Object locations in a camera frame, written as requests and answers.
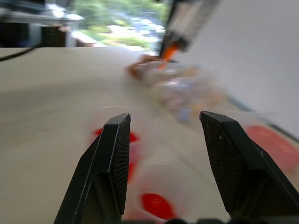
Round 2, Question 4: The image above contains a clear plastic bag with items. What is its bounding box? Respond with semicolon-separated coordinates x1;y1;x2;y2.
126;55;234;124

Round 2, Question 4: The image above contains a red flat object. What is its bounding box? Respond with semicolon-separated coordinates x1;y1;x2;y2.
242;111;299;180

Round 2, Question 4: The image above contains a silver black stand with orange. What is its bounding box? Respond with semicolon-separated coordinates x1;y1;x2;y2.
157;0;221;70

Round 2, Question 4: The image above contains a black cable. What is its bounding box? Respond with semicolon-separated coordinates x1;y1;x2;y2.
0;47;39;62

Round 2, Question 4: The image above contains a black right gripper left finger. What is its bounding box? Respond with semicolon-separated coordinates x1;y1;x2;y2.
54;112;131;224

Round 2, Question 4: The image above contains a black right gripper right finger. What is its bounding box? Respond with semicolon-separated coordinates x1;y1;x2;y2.
199;111;299;220

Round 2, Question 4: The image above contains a grey background desk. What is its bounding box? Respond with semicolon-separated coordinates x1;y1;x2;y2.
0;0;85;49

